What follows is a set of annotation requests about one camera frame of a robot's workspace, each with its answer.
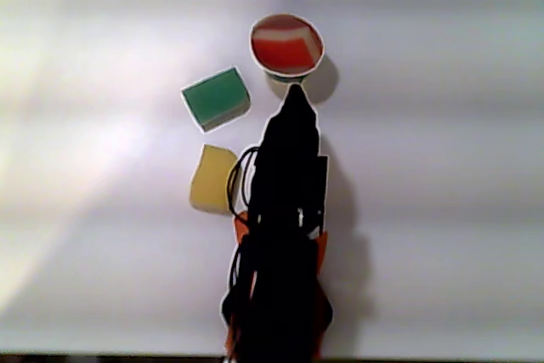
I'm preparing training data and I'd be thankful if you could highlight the red and white sponge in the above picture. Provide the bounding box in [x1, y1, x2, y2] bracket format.
[251, 26, 321, 74]

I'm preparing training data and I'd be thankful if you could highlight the white paper cup green band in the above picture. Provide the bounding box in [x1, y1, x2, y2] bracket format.
[248, 13, 326, 97]

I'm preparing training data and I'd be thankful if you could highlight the orange tape strip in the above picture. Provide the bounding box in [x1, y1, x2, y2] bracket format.
[232, 209, 256, 250]
[311, 229, 330, 274]

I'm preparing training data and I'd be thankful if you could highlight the yellow and white sponge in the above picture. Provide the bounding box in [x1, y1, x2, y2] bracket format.
[188, 144, 240, 217]

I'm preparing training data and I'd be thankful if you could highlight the green and white sponge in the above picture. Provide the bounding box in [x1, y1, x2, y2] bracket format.
[179, 65, 252, 134]

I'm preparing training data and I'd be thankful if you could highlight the black cable bundle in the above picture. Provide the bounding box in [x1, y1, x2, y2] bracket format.
[226, 145, 261, 222]

